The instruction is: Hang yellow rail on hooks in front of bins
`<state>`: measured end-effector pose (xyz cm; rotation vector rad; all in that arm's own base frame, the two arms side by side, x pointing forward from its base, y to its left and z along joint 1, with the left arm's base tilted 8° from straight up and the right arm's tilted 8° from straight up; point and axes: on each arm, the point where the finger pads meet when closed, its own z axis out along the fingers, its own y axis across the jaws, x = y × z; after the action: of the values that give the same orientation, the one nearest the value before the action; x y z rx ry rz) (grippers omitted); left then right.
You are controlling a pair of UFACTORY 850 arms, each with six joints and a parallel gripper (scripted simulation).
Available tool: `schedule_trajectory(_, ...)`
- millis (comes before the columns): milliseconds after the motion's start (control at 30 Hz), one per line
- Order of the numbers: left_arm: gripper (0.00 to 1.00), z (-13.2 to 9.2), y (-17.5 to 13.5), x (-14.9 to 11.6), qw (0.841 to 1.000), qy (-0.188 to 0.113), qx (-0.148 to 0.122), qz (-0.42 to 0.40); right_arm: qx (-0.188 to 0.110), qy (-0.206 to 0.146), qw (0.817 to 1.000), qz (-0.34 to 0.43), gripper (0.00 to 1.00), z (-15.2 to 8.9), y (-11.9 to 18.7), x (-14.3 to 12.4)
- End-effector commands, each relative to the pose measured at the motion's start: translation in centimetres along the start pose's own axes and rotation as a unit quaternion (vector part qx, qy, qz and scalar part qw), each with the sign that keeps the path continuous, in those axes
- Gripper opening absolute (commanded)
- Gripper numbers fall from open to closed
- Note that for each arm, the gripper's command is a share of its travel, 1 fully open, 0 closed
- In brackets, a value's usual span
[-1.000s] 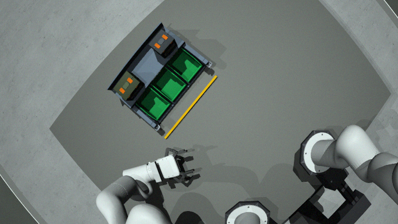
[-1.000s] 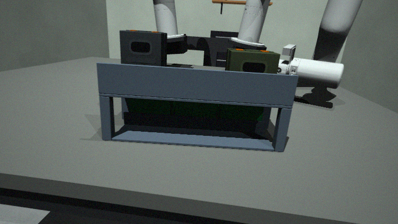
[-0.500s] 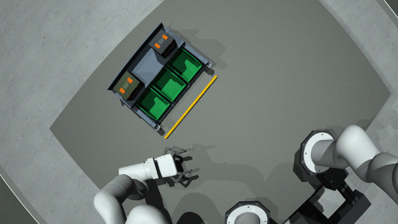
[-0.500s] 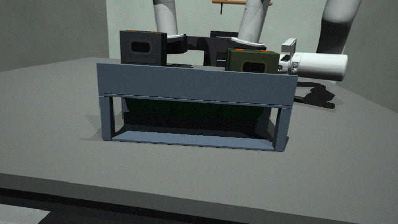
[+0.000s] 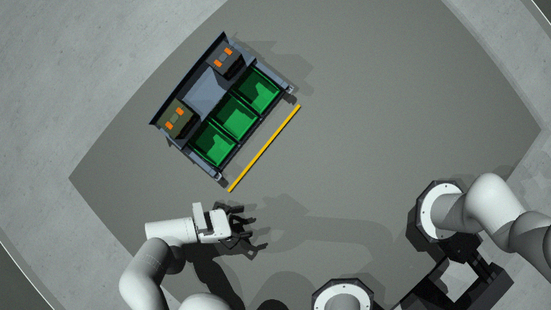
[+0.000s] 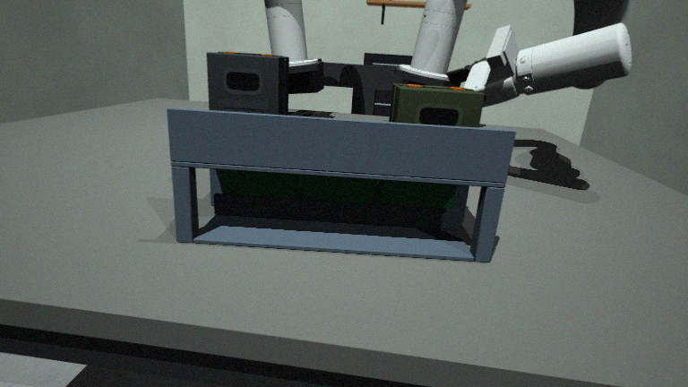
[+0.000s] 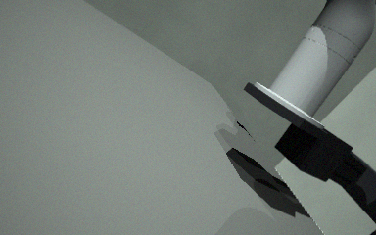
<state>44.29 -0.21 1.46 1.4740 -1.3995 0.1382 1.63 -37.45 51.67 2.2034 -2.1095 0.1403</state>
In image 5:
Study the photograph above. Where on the yellow bar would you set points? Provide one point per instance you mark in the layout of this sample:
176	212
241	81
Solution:
262	150

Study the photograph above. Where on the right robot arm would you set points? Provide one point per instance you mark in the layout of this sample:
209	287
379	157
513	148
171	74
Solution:
489	205

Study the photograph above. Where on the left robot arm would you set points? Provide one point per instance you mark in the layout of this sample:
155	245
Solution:
163	253

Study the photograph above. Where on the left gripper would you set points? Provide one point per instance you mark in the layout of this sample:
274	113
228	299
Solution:
218	227

